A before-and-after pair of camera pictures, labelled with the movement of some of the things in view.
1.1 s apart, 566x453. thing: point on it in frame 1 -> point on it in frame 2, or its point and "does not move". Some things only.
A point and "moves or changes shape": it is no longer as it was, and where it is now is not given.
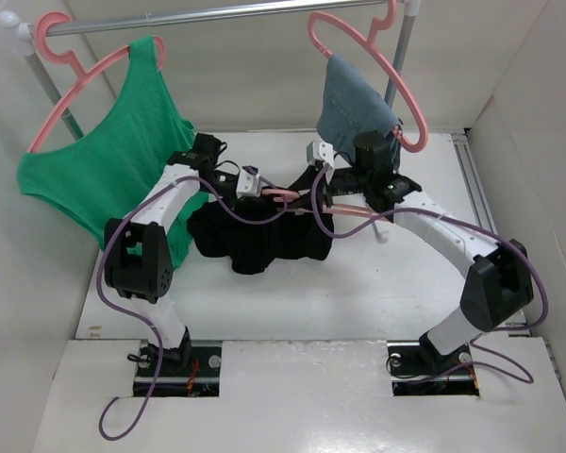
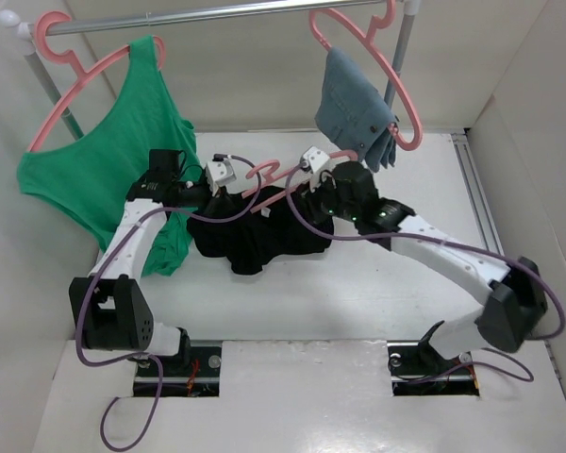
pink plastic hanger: [284, 195] moves or changes shape
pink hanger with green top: [70, 58] does not move
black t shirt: [253, 233] does not move
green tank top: [100, 175] does not move
